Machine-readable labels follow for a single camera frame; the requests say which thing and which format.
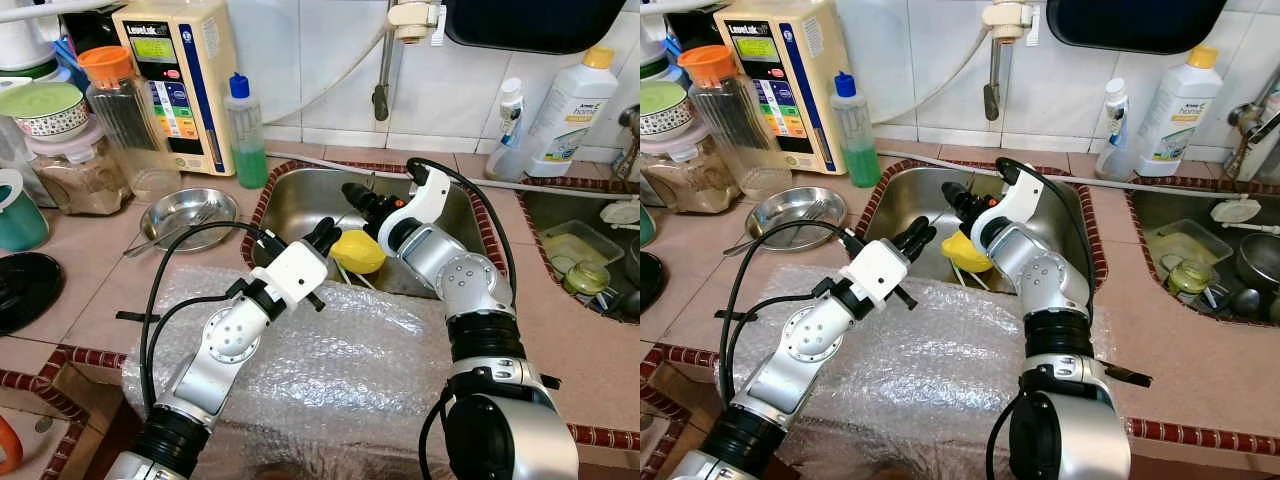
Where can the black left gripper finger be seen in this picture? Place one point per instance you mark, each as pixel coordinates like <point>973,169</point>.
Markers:
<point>317,232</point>
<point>926,242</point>
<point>908,242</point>
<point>332,238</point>

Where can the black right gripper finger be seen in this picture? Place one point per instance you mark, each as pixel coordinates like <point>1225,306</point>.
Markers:
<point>959,208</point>
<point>360,208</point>
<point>955,190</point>
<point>355,190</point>

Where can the yellow plastic cup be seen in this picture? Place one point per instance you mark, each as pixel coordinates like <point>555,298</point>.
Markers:
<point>360,252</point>
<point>965,255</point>

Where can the steel bowl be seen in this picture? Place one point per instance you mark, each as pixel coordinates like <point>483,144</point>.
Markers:
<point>190,208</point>
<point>795,208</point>

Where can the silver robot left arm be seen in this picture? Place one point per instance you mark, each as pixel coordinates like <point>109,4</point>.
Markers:
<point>810,340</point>
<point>225,340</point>

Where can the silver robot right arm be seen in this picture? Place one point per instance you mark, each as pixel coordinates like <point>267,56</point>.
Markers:
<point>460,280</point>
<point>1050,280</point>

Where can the steel sink basin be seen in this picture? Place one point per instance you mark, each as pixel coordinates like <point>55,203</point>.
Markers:
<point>910,195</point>
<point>560,212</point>
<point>1165,212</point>
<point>300,200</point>

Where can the green dish soap bottle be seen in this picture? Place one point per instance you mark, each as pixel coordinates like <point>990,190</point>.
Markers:
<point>248,160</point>
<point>860,160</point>

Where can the chrome tap white filter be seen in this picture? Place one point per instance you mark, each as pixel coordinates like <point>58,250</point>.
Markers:
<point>384,75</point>
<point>992,75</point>

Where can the bubble wrap sheet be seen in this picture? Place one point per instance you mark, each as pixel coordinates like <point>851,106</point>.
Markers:
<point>930,380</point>
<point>330,370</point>

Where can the metal spoon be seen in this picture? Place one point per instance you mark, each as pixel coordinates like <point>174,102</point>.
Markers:
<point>150,243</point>
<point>750,243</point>

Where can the small white spray bottle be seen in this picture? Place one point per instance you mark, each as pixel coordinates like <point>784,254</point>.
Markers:
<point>510,120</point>
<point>1116,120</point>

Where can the cream water ioniser machine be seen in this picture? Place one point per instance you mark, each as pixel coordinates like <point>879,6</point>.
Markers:
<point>200,90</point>
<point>810,90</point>

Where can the clear plastic food container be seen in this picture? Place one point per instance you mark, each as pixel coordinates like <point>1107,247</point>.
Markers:
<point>1188,245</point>
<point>582,242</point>

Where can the clear jar orange lid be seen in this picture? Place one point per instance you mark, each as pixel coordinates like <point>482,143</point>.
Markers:
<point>125,130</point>
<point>730,130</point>

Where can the white detergent bottle yellow cap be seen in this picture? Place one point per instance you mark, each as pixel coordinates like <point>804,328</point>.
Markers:
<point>575,110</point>
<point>1180,110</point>

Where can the small green glass jar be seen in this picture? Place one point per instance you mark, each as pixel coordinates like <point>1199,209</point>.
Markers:
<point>1190,280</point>
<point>587,280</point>

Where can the brown powder jar pink lid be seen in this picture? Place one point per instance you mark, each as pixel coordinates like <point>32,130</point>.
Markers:
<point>80,180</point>
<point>690,180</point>

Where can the dark plastic basin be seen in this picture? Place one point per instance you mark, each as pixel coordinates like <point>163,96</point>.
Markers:
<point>530,25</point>
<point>1135,25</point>

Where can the white round lid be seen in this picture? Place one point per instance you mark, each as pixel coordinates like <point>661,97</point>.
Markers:
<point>1235,210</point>
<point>620,211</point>

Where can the black round lid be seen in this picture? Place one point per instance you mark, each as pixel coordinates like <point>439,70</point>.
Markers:
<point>650,285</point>
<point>25,295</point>

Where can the black cooking pot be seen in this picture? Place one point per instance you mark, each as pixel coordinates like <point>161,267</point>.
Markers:
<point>1260,262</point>
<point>634,265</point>

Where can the teal mug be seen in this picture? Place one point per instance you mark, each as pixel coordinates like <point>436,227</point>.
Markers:
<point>646,228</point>
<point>20,225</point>

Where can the patterned bowl green lid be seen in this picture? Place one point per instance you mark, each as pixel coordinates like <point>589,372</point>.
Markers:
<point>45,105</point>
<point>665,105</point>

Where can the blue plastic container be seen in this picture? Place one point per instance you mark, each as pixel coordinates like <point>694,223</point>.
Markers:
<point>70,62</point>
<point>668,68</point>

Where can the white kettle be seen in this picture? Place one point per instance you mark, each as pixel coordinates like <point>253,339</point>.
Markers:
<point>652,45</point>
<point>25,40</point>

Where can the clear glass jug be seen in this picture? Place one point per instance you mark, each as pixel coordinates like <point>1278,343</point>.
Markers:
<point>12,150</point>

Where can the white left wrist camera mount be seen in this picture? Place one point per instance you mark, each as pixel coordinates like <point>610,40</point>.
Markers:
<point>295,272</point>
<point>878,272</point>

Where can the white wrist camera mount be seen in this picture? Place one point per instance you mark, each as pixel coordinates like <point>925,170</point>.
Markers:
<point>1020,200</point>
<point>425,200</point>
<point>878,272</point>
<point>295,272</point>

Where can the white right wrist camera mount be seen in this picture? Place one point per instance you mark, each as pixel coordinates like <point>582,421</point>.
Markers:
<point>1020,200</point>
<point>425,200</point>

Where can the chrome wall tap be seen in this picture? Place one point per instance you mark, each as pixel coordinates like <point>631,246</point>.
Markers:
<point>1248,120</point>
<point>628,130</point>

